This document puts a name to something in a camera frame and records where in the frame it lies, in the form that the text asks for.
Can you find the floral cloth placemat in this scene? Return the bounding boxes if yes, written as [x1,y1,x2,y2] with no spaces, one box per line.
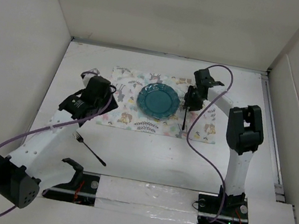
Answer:
[95,63,227,146]

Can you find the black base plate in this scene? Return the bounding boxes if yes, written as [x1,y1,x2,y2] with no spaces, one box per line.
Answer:
[42,173,100,206]
[192,193,249,224]

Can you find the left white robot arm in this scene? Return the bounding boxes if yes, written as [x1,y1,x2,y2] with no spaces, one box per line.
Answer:
[0,71,118,209]

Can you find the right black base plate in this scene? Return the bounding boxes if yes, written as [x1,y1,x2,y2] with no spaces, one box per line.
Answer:
[192,193,249,224]

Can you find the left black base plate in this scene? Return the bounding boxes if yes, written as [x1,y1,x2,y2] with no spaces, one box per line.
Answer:
[42,173,100,206]

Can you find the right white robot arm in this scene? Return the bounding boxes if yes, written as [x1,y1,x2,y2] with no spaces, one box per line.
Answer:
[183,68,264,215]

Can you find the black fork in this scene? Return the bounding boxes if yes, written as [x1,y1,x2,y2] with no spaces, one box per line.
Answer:
[73,131,107,167]

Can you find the black spoon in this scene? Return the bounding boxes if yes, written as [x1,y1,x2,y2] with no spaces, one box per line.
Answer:
[181,107,188,131]

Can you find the teal scalloped plate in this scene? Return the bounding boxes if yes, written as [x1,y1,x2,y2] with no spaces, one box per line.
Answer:
[136,83,180,120]

